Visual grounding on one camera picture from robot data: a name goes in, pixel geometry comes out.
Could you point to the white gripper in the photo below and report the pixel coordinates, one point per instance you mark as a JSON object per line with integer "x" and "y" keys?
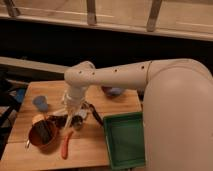
{"x": 73, "y": 99}

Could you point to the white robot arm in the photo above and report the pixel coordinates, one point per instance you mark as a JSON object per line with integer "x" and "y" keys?
{"x": 177, "y": 107}

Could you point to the blue plastic cup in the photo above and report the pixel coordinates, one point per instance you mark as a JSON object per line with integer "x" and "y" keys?
{"x": 40, "y": 102}

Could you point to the copper metal cup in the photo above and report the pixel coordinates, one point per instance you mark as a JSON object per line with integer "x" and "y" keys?
{"x": 42, "y": 134}

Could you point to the black utensil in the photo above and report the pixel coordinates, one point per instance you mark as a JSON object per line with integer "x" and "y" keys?
{"x": 95, "y": 114}

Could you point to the orange carrot toy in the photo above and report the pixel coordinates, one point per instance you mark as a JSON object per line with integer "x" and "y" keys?
{"x": 65, "y": 144}

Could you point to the dark purple bowl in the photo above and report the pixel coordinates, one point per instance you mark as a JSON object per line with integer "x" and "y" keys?
{"x": 112, "y": 91}

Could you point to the green plastic tray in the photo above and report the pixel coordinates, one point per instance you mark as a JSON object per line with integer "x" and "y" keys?
{"x": 125, "y": 140}

